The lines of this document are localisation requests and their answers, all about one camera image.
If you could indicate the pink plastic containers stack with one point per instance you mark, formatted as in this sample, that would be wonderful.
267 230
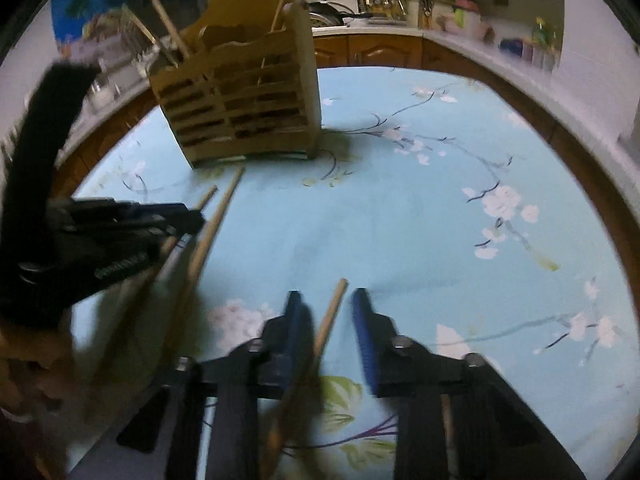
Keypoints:
464 20

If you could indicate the wooden chopstick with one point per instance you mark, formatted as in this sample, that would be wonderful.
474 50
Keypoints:
137 294
181 314
290 416

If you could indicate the floral light blue tablecloth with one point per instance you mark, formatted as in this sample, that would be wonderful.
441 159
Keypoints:
462 224

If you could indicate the person left hand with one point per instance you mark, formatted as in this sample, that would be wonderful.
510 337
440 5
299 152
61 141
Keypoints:
36 369

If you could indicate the black frying pan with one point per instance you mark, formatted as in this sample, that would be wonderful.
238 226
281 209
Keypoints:
328 13

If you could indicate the blue object on counter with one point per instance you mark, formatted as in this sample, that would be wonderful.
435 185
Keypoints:
513 46

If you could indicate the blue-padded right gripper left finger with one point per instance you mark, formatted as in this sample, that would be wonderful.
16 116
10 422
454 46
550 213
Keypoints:
288 341

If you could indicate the wooden utensil caddy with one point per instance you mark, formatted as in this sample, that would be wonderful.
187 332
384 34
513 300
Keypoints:
245 88

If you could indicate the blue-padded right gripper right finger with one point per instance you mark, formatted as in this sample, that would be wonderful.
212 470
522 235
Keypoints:
379 358

